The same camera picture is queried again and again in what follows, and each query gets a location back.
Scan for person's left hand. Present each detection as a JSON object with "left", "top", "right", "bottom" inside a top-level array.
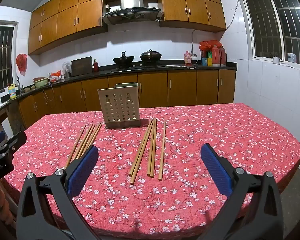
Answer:
[{"left": 0, "top": 177, "right": 12, "bottom": 230}]

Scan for wooden base cabinets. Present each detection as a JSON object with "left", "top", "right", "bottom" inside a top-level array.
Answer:
[{"left": 17, "top": 69, "right": 237, "bottom": 129}]

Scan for hanging red plastic bag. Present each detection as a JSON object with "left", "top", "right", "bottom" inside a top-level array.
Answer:
[{"left": 16, "top": 53, "right": 28, "bottom": 76}]

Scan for black gas stove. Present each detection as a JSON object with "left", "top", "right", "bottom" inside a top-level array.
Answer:
[{"left": 111, "top": 64, "right": 165, "bottom": 72}]

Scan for steel range hood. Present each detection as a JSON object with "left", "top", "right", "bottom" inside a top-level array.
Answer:
[{"left": 101, "top": 0, "right": 165, "bottom": 25}]

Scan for green basin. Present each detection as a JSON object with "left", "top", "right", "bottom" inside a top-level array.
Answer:
[{"left": 33, "top": 77, "right": 50, "bottom": 88}]

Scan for perforated metal chopstick holder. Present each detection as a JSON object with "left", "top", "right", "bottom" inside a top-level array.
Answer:
[{"left": 97, "top": 82, "right": 141, "bottom": 130}]

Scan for red thermos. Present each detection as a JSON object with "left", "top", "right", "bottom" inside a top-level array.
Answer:
[
  {"left": 212, "top": 45, "right": 220, "bottom": 67},
  {"left": 219, "top": 46, "right": 227, "bottom": 67}
]

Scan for black kitchen countertop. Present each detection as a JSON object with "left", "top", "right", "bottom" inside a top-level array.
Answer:
[{"left": 0, "top": 62, "right": 238, "bottom": 117}]

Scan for clear plastic bag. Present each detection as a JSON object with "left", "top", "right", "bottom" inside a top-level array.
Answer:
[{"left": 62, "top": 62, "right": 72, "bottom": 78}]

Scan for small barred window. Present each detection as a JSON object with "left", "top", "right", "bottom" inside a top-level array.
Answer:
[{"left": 0, "top": 21, "right": 18, "bottom": 95}]

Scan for red and white plastic bag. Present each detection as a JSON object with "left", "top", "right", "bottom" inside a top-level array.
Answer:
[{"left": 49, "top": 70, "right": 63, "bottom": 82}]

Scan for dark wooden cutting board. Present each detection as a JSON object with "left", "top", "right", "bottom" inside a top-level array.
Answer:
[{"left": 71, "top": 56, "right": 93, "bottom": 77}]

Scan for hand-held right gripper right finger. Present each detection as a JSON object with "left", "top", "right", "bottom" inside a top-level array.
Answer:
[{"left": 200, "top": 144, "right": 284, "bottom": 240}]

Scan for thin hanging white cable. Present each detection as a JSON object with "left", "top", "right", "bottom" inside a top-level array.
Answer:
[{"left": 42, "top": 82, "right": 56, "bottom": 103}]

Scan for white wall cable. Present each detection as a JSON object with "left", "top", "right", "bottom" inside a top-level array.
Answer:
[{"left": 191, "top": 0, "right": 243, "bottom": 55}]

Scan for wooden wall cabinets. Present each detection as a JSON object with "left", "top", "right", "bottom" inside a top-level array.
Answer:
[{"left": 28, "top": 0, "right": 227, "bottom": 55}]

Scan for black wok with lid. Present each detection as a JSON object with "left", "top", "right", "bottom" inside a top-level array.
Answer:
[{"left": 139, "top": 49, "right": 162, "bottom": 65}]

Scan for large barred window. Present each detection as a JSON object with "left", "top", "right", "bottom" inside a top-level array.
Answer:
[{"left": 236, "top": 0, "right": 300, "bottom": 68}]

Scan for open black wok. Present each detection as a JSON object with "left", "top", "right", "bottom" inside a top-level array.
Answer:
[{"left": 112, "top": 51, "right": 135, "bottom": 68}]

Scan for yellow detergent bottle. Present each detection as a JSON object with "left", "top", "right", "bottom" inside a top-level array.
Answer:
[{"left": 8, "top": 84, "right": 17, "bottom": 100}]

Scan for crumpled red plastic bag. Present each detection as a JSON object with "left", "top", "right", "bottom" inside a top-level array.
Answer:
[{"left": 199, "top": 40, "right": 220, "bottom": 52}]

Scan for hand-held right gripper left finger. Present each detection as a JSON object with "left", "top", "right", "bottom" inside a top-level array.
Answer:
[{"left": 16, "top": 145, "right": 100, "bottom": 240}]

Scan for pink bottle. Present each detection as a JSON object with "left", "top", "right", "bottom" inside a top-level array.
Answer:
[{"left": 184, "top": 51, "right": 193, "bottom": 67}]

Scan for red floral tablecloth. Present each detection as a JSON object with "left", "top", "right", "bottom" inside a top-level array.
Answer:
[{"left": 4, "top": 102, "right": 300, "bottom": 240}]

